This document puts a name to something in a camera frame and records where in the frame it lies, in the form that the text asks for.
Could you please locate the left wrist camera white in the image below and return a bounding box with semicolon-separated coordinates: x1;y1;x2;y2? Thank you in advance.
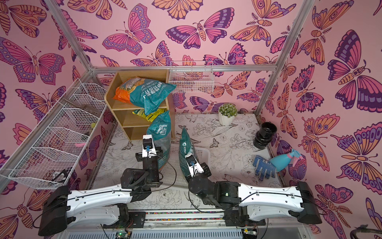
142;134;155;158

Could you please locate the teal spray bottle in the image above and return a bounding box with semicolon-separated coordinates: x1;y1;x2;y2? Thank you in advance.
269;149;303;172

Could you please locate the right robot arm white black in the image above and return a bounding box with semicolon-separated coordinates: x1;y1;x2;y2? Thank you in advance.
186;162;322;224

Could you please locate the teal orange fertilizer bag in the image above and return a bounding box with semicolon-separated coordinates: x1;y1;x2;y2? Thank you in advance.
129;78;176;115
113;77;155;107

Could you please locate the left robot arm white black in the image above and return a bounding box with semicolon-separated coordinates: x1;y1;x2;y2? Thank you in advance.
38;151;163;237

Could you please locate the potted green succulent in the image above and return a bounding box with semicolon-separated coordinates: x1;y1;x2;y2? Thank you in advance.
218;103;238;126

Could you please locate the small white wire basket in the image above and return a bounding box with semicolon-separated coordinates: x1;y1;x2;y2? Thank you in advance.
168;60;215;94

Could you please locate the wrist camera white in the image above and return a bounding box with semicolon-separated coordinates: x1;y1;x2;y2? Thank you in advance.
186;153;204;177
142;134;155;158

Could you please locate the white wire wall rack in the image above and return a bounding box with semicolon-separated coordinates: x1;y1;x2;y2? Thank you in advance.
1;79;106;189

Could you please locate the teal yellow fertilizer bag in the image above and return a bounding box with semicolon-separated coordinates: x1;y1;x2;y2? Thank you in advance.
179;126;197;182

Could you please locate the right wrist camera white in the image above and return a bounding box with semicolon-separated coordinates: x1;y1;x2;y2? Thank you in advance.
186;153;204;177

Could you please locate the yellow fertilizer packet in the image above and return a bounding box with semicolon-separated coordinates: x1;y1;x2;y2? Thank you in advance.
147;111;172;170
132;109;167;122

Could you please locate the wooden three-tier shelf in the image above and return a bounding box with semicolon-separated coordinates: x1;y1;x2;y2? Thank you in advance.
104;70;169;140

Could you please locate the white plastic basket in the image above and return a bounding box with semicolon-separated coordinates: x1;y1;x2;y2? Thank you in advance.
158;142;211;192

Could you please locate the blue dotted glove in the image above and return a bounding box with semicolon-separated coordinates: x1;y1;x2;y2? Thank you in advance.
253;155;277;181

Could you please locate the black camera lens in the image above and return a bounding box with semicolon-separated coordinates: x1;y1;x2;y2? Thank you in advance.
253;122;277;150

